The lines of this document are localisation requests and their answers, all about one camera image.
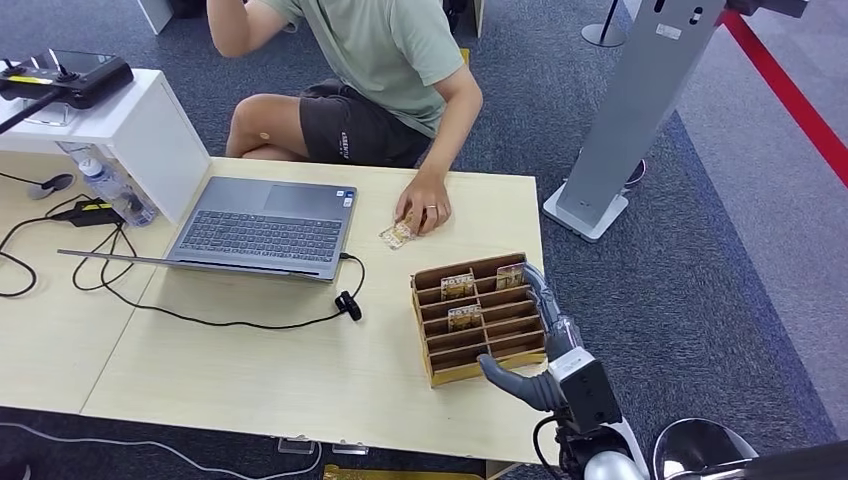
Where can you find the wooden slotted card organizer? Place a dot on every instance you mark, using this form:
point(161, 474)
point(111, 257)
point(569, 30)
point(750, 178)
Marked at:
point(464, 371)

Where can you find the clear plastic water bottle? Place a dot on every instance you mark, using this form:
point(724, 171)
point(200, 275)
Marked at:
point(112, 189)

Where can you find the grey stanchion post with base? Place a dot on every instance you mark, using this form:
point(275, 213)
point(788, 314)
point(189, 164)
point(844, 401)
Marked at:
point(603, 36)

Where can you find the white box stand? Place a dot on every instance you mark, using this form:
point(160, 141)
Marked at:
point(152, 146)

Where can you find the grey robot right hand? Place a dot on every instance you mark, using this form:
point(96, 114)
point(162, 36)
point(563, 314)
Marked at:
point(523, 387)

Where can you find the white black wrist camera box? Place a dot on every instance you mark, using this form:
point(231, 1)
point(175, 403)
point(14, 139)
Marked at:
point(590, 391)

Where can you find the person's right forearm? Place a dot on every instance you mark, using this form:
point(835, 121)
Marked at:
point(222, 26)

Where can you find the grey kiosk stand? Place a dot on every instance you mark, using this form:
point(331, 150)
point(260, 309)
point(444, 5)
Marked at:
point(636, 99)

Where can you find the person's left hand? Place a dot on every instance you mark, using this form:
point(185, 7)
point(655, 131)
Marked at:
point(427, 202)

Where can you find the white cabinet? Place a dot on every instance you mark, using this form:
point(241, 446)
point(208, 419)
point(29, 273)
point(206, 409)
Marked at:
point(156, 13)

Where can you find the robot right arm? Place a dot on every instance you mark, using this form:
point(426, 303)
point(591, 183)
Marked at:
point(609, 467)

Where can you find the black rod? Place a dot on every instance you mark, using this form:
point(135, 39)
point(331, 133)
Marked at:
point(26, 112)

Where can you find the dark robot body edge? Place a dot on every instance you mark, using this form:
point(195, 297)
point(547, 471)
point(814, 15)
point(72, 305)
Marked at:
point(795, 464)

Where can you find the shiny silver robot shell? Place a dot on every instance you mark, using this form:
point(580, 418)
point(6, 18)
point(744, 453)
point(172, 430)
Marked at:
point(702, 450)

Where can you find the black remote controller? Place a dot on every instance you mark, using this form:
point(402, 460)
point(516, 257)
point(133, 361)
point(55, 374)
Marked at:
point(86, 79)

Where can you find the person's left forearm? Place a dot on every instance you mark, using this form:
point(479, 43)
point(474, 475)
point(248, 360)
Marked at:
point(454, 126)

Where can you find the black power adapter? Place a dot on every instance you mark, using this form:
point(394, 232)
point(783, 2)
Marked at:
point(93, 213)

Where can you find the grey open laptop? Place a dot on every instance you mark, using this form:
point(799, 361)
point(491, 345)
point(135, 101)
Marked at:
point(265, 232)

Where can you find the person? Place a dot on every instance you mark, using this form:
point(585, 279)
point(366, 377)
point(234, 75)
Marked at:
point(384, 53)

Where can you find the orange hotel key card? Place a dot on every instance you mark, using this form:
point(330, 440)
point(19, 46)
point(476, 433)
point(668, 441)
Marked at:
point(396, 236)
point(464, 318)
point(457, 286)
point(510, 276)

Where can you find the clear table bracket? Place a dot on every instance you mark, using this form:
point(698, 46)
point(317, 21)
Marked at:
point(350, 449)
point(296, 446)

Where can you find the clear acrylic controller stand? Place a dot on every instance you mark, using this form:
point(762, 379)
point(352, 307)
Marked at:
point(50, 116)

